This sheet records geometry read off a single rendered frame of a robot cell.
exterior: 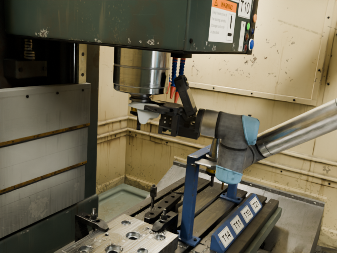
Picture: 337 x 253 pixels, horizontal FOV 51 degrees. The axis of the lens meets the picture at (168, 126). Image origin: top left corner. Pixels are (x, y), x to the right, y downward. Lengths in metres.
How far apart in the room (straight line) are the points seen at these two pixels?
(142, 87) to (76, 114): 0.56
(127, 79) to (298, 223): 1.23
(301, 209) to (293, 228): 0.13
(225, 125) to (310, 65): 0.98
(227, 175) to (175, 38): 0.40
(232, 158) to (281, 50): 1.01
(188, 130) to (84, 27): 0.39
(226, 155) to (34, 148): 0.71
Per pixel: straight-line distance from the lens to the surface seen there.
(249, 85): 1.94
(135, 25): 0.88
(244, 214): 1.52
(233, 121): 0.95
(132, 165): 2.44
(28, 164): 1.36
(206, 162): 1.22
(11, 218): 1.41
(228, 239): 1.36
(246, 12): 1.12
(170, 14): 0.82
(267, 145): 1.05
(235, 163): 0.97
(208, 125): 0.95
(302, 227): 1.88
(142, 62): 0.94
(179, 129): 0.99
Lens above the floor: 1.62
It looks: 14 degrees down
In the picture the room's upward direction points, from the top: 4 degrees clockwise
